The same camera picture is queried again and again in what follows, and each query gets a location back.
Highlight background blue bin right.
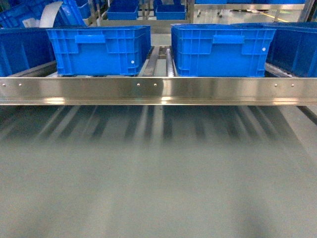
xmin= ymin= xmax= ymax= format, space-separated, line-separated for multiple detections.
xmin=156 ymin=4 xmax=186 ymax=20

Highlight stainless steel shelf rack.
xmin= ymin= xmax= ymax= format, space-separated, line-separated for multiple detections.
xmin=0 ymin=47 xmax=317 ymax=106

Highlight background blue bin left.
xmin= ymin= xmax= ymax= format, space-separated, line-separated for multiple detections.
xmin=107 ymin=5 xmax=139 ymax=20

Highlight blue bin far right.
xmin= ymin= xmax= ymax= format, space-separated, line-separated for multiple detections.
xmin=236 ymin=22 xmax=317 ymax=77

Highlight blue bin far left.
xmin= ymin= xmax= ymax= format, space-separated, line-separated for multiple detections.
xmin=0 ymin=28 xmax=55 ymax=77

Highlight blue bin front left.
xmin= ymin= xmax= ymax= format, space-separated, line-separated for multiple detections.
xmin=46 ymin=25 xmax=152 ymax=76

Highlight background blue bin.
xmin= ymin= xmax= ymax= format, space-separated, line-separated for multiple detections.
xmin=156 ymin=4 xmax=186 ymax=20
xmin=107 ymin=5 xmax=139 ymax=20

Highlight blue bin front right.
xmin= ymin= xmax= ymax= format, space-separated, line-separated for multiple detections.
xmin=171 ymin=24 xmax=275 ymax=77

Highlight tilted blue bin with paper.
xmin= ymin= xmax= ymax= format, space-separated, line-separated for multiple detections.
xmin=0 ymin=0 xmax=86 ymax=28

